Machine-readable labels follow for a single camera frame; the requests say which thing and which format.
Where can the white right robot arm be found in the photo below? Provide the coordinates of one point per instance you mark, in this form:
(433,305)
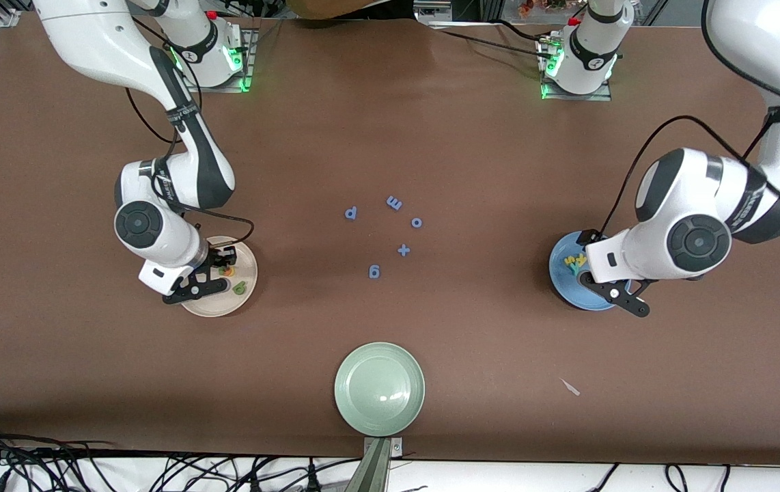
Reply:
(89,41)

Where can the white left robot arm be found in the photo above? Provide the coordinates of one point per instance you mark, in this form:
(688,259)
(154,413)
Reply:
(677,184)

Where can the green foam letter d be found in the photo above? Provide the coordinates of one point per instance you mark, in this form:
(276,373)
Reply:
(240,288)

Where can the green round plate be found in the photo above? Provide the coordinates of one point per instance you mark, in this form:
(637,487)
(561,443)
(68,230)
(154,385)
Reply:
(380,389)

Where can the blue foam letter m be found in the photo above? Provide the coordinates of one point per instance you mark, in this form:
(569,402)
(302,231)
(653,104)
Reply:
(394,203)

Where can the blue round plate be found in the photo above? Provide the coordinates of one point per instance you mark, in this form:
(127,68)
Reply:
(561,277)

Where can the blue foam digit 9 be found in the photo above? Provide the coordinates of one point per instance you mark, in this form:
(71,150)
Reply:
(374,272)

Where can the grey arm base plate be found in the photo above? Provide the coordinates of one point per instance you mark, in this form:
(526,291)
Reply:
(226,89)
(578,98)

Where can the blue foam letter p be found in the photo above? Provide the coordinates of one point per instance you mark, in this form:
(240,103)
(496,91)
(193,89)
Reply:
(351,213)

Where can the blue foam plus sign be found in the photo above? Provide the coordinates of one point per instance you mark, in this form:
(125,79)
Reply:
(404,250)

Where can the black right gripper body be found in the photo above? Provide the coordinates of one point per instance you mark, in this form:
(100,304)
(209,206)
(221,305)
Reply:
(219,260)

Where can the orange red decorative object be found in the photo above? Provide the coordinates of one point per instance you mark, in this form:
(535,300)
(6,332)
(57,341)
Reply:
(530,7)

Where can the aluminium corner bracket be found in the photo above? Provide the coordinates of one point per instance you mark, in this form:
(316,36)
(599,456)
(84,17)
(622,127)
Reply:
(6,18)

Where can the brown table cover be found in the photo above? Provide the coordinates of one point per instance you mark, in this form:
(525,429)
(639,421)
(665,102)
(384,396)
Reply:
(89,376)

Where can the white paper scrap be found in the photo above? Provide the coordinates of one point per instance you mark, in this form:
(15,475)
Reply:
(571,387)

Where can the beige round plate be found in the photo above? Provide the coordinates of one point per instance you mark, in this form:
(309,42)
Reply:
(246,263)

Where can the grey metal post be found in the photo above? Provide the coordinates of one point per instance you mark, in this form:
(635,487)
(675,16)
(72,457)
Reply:
(378,471)

